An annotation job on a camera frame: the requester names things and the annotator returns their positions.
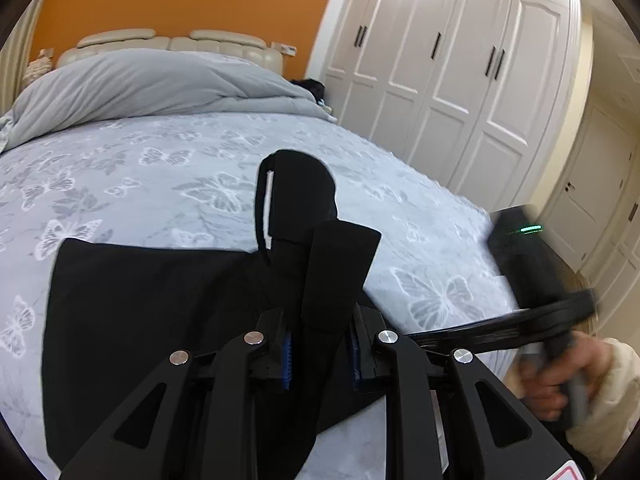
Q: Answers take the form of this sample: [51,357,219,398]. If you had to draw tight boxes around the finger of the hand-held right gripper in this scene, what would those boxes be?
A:
[407,310,547,357]

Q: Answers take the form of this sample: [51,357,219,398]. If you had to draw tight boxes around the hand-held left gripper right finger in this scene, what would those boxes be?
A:
[351,306,573,480]

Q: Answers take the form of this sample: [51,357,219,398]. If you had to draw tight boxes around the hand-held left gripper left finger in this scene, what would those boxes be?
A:
[60,307,294,480]

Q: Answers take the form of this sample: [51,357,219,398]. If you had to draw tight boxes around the black pants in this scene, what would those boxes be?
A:
[41,149,386,480]

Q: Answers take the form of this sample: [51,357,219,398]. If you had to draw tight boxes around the person's right forearm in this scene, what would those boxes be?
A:
[570,337,640,476]

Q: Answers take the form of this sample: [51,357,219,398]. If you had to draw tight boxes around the person's right hand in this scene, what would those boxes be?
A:
[517,334,617,422]

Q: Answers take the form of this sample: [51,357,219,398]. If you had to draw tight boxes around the white door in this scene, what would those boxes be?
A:
[542,102,640,273]

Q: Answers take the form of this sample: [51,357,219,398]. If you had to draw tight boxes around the white wardrobe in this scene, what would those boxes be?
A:
[320,0,583,211]

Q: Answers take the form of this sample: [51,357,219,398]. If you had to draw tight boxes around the butterfly print bed sheet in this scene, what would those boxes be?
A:
[0,110,521,480]

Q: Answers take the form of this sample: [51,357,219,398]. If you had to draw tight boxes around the dark cloth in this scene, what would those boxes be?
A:
[290,78,326,107]

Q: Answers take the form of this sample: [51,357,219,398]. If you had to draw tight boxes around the grey duvet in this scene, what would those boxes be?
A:
[0,49,339,153]

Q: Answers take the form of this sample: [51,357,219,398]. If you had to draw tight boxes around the cream padded headboard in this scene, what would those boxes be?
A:
[56,29,285,73]

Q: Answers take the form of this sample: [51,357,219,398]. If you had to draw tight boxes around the white flower decoration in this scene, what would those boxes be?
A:
[22,57,54,84]

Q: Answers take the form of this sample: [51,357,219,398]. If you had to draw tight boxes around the white pleated curtain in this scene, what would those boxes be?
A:
[0,0,47,111]

